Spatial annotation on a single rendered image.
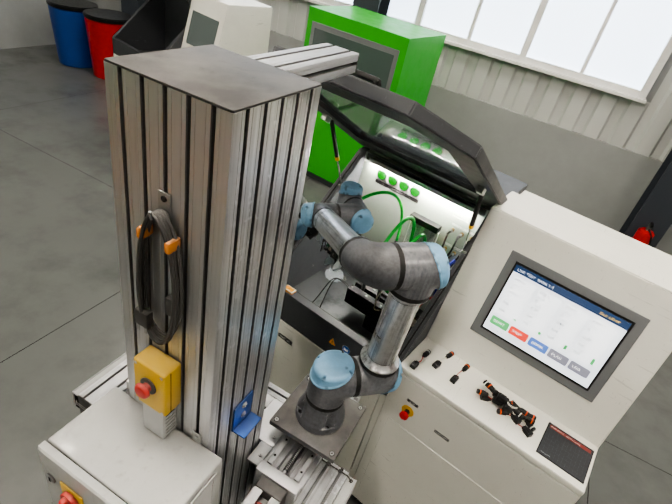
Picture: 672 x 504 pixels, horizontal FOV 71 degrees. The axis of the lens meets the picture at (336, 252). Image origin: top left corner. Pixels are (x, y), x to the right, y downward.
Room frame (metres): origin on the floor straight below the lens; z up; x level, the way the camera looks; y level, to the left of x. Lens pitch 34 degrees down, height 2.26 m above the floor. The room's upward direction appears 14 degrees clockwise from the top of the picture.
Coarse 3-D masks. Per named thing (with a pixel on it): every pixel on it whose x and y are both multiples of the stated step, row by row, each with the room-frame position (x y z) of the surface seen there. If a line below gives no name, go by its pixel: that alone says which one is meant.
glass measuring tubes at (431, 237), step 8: (416, 216) 1.86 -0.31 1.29; (416, 224) 1.88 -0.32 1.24; (424, 224) 1.83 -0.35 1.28; (432, 224) 1.82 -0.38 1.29; (408, 232) 1.86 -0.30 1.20; (416, 232) 1.85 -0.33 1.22; (424, 232) 1.83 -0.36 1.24; (432, 232) 1.81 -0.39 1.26; (408, 240) 1.86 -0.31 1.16; (432, 240) 1.81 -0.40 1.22
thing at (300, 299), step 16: (288, 304) 1.54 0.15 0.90; (304, 304) 1.50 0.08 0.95; (288, 320) 1.53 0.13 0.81; (304, 320) 1.49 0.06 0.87; (320, 320) 1.45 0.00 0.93; (336, 320) 1.45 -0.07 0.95; (320, 336) 1.44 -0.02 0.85; (336, 336) 1.40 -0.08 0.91; (352, 336) 1.38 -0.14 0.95; (352, 352) 1.36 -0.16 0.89
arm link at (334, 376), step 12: (324, 360) 0.93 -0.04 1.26; (336, 360) 0.94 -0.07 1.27; (348, 360) 0.94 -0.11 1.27; (312, 372) 0.90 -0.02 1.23; (324, 372) 0.89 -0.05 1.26; (336, 372) 0.90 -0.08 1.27; (348, 372) 0.90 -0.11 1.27; (312, 384) 0.89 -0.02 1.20; (324, 384) 0.87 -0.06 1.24; (336, 384) 0.87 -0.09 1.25; (348, 384) 0.89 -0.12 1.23; (360, 384) 0.91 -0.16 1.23; (312, 396) 0.88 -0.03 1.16; (324, 396) 0.87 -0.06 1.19; (336, 396) 0.87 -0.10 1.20; (348, 396) 0.89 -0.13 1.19; (324, 408) 0.87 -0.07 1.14
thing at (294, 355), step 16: (288, 336) 1.52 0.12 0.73; (304, 336) 1.48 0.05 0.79; (288, 352) 1.51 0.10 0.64; (304, 352) 1.47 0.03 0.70; (320, 352) 1.43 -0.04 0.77; (272, 368) 1.55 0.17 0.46; (288, 368) 1.50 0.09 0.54; (304, 368) 1.46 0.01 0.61; (288, 384) 1.49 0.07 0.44; (368, 400) 1.29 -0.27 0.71; (368, 416) 1.28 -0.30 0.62; (352, 432) 1.30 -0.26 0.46; (352, 448) 1.29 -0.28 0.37; (352, 464) 1.28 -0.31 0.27
